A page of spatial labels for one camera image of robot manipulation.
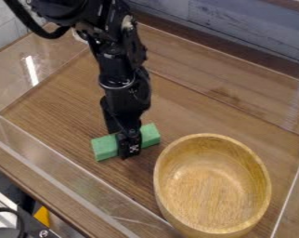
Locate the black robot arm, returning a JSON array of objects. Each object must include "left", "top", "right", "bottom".
[{"left": 3, "top": 0, "right": 150, "bottom": 159}]

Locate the yellow and black device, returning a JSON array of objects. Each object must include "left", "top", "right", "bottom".
[{"left": 17, "top": 205, "right": 78, "bottom": 238}]

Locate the brown wooden bowl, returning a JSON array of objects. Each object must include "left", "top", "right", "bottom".
[{"left": 153, "top": 133, "right": 272, "bottom": 238}]

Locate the green rectangular block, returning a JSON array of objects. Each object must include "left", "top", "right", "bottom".
[{"left": 90, "top": 123, "right": 161, "bottom": 162}]

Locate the black cable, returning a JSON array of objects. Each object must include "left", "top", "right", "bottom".
[{"left": 0, "top": 206, "right": 29, "bottom": 238}]

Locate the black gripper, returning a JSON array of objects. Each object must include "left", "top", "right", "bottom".
[{"left": 98, "top": 67, "right": 150, "bottom": 159}]

